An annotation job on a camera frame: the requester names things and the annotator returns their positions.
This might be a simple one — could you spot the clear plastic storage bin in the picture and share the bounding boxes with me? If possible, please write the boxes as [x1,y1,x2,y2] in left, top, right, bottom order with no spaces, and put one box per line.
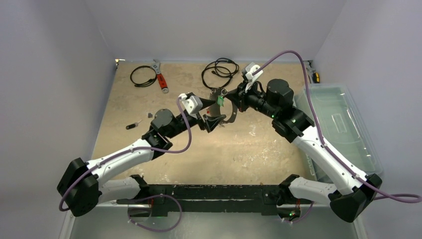
[309,84,384,178]

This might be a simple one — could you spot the black coiled cable right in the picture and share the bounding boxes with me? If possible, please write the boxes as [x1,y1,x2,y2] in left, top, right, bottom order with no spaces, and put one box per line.
[201,57,240,90]

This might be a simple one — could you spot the black coiled cable left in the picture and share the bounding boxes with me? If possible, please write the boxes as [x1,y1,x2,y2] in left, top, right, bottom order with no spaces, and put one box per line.
[129,65,158,89]

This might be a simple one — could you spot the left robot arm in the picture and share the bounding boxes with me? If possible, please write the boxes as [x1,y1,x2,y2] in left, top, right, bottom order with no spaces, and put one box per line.
[57,93,226,217]

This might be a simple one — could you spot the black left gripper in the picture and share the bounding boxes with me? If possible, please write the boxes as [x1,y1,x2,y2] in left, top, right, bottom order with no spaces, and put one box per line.
[166,98,225,139]

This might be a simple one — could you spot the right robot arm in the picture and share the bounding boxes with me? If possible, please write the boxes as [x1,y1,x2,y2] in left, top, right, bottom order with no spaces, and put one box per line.
[224,79,382,223]

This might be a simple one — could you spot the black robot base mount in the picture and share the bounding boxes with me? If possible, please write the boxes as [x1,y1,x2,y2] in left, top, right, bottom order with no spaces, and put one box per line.
[118,176,309,221]

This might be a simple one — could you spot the black coiled cable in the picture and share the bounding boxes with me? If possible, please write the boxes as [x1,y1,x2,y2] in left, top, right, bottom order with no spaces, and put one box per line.
[129,65,158,89]
[201,57,240,90]

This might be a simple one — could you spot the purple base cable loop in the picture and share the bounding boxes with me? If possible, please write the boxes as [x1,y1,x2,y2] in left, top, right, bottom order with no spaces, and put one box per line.
[126,193,184,233]

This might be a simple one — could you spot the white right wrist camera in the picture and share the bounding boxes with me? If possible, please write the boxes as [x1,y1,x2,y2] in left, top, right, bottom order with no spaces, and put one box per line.
[241,62,263,93]

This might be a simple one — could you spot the green key tag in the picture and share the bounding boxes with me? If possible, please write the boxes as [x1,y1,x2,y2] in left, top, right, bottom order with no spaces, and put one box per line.
[216,96,224,107]

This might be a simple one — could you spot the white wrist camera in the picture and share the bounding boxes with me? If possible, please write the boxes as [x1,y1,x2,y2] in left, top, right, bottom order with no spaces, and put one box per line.
[179,92,204,116]
[241,62,263,93]

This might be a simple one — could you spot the metal key organizer ring plate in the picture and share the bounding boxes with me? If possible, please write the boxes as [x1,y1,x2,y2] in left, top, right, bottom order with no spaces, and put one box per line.
[207,87,238,124]

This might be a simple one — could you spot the red handled adjustable wrench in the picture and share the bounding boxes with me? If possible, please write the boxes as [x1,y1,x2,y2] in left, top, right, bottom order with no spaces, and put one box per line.
[151,59,169,94]

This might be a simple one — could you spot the yellow black clamp tool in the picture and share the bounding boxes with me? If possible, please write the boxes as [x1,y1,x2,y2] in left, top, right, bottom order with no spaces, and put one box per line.
[304,61,320,84]

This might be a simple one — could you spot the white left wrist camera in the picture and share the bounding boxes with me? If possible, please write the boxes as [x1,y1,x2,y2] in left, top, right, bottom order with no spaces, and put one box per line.
[179,92,204,116]

